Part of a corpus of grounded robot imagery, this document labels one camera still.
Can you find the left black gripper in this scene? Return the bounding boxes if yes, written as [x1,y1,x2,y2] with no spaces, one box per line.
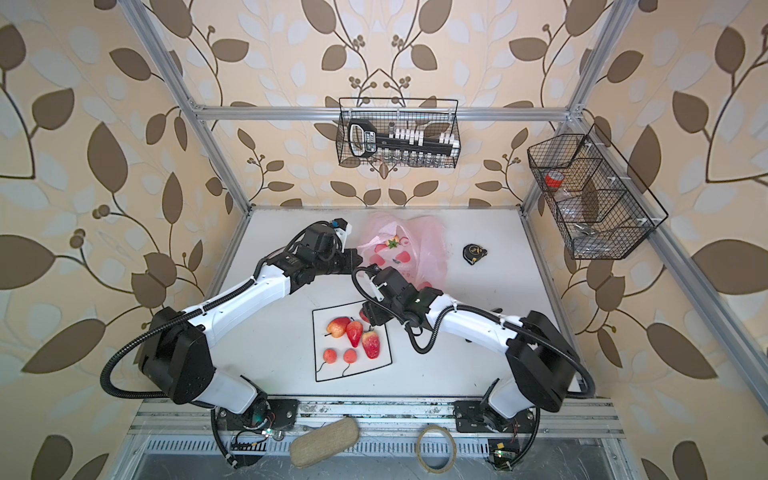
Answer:
[313,246,366,277]

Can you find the red fake strawberry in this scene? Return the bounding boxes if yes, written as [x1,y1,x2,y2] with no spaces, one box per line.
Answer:
[361,330,381,359]
[346,320,364,348]

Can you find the pink plastic fruit-print bag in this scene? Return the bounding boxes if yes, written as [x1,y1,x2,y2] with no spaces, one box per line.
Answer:
[357,212,448,289]

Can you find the red yellow fake apple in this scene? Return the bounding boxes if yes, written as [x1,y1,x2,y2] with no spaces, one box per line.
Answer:
[326,316,352,338]

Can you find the small red fake cherry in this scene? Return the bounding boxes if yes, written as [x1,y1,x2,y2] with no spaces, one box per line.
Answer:
[341,348,358,376]

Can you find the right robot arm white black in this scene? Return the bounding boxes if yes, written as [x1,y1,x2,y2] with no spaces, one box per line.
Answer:
[351,264,596,471]

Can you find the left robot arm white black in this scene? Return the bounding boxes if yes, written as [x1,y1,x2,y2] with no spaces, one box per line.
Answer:
[100,218,362,468]

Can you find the fake fruits inside bag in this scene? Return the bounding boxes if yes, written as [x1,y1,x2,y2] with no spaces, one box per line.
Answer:
[374,235,410,253]

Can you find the white mat with black border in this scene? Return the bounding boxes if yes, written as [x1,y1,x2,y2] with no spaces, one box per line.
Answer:
[312,302,394,383]

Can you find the black tape measure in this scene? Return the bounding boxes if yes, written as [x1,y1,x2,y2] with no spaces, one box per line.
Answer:
[462,243,488,265]

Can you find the black tool set in basket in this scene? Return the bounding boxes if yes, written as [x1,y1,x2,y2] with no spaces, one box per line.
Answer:
[346,119,461,161]

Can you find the clear tape roll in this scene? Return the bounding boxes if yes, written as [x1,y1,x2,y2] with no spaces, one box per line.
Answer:
[415,424,458,475]

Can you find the beige sponge block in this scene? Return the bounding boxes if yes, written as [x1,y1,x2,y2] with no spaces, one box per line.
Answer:
[289,417,360,469]

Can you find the red-capped item in basket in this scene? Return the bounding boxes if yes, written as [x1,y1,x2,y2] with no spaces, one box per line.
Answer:
[544,170,565,192]

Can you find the back black wire basket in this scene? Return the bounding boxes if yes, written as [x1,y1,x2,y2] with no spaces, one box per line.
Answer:
[335,96,462,168]

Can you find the black wire basket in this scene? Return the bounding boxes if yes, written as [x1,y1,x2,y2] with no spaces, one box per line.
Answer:
[527,125,668,260]
[335,96,462,168]

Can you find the right black wire basket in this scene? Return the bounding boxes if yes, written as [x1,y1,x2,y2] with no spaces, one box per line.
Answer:
[527,125,668,260]

